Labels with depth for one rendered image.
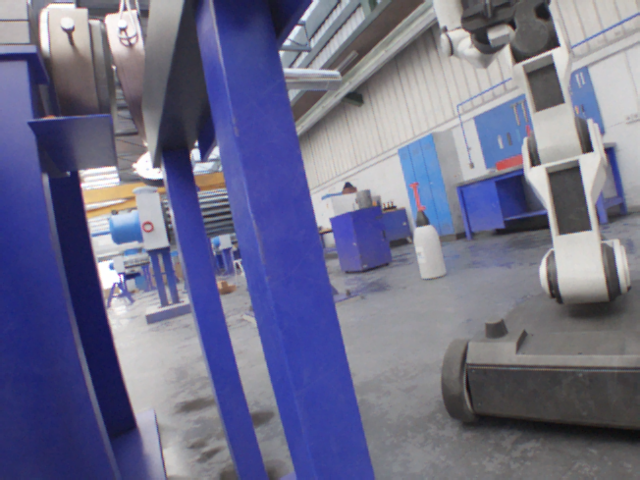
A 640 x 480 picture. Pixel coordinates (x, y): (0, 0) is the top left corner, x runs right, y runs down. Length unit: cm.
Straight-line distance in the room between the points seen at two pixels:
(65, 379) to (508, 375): 83
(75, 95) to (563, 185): 123
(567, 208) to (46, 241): 114
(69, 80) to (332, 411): 92
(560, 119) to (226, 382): 101
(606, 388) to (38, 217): 104
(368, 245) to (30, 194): 384
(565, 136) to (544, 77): 21
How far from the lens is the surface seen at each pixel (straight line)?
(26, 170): 76
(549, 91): 118
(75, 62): 103
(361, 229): 425
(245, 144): 26
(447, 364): 87
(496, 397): 86
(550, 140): 107
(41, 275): 73
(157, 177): 128
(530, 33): 123
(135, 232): 462
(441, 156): 606
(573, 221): 104
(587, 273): 97
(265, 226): 25
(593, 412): 83
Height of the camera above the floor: 51
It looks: level
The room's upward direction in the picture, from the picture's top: 13 degrees counter-clockwise
